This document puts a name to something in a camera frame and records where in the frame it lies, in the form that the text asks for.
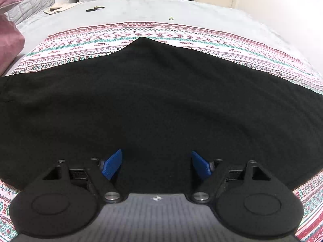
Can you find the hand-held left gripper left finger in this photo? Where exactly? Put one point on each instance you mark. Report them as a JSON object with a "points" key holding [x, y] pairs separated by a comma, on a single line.
{"points": [[112, 165]]}

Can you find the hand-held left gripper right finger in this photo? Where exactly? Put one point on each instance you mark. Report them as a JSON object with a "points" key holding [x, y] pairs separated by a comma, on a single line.
{"points": [[201, 167]]}

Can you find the black pants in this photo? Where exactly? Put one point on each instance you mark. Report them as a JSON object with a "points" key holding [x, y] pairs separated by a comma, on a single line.
{"points": [[151, 100]]}

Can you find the patterned striped blanket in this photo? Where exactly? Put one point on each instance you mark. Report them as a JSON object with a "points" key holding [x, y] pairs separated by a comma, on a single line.
{"points": [[176, 34]]}

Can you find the small black clip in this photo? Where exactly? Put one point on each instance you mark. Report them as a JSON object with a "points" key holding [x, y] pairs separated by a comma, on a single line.
{"points": [[93, 9]]}

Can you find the beige cloth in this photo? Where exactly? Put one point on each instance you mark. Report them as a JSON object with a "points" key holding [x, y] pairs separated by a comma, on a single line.
{"points": [[60, 7]]}

